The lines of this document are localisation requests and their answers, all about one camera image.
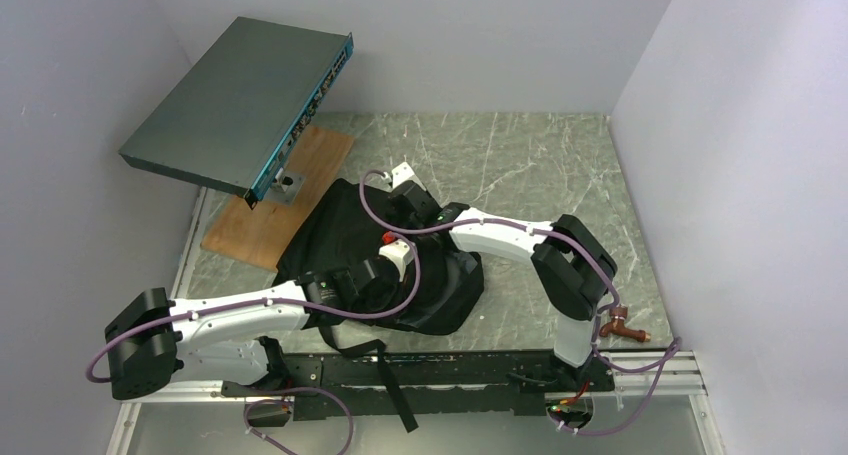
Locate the black student backpack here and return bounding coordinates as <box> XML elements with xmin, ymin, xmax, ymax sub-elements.
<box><xmin>272</xmin><ymin>177</ymin><xmax>485</xmax><ymax>433</ymax></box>

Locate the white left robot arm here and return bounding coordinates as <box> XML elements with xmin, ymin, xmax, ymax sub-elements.
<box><xmin>86</xmin><ymin>243</ymin><xmax>422</xmax><ymax>401</ymax></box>

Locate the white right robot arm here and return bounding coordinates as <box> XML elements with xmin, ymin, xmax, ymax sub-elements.
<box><xmin>385</xmin><ymin>179</ymin><xmax>620</xmax><ymax>390</ymax></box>

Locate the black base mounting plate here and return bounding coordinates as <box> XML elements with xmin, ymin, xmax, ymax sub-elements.
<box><xmin>221</xmin><ymin>349</ymin><xmax>616</xmax><ymax>421</ymax></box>

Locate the brown wooden board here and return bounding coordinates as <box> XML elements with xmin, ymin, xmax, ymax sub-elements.
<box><xmin>201</xmin><ymin>126</ymin><xmax>354</xmax><ymax>271</ymax></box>

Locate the brown wooden faucet toy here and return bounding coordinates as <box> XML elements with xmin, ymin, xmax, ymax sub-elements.
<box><xmin>599</xmin><ymin>306</ymin><xmax>651</xmax><ymax>343</ymax></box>

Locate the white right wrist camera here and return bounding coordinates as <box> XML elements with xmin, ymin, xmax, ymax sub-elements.
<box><xmin>390</xmin><ymin>162</ymin><xmax>423</xmax><ymax>189</ymax></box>

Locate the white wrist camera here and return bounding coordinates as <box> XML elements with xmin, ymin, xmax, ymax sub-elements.
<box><xmin>390</xmin><ymin>162</ymin><xmax>423</xmax><ymax>189</ymax></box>
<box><xmin>378</xmin><ymin>239</ymin><xmax>416</xmax><ymax>280</ymax></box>

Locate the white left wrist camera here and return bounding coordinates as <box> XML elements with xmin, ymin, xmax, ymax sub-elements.
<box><xmin>378</xmin><ymin>239</ymin><xmax>416</xmax><ymax>280</ymax></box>

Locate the grey metal stand bracket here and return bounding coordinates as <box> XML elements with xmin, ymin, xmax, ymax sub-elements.
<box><xmin>264</xmin><ymin>169</ymin><xmax>306</xmax><ymax>206</ymax></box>

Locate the grey network switch box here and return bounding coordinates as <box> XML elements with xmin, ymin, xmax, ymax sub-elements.
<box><xmin>119</xmin><ymin>17</ymin><xmax>354</xmax><ymax>207</ymax></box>

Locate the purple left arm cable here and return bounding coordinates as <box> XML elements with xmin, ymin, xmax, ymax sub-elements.
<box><xmin>86</xmin><ymin>234</ymin><xmax>423</xmax><ymax>455</ymax></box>

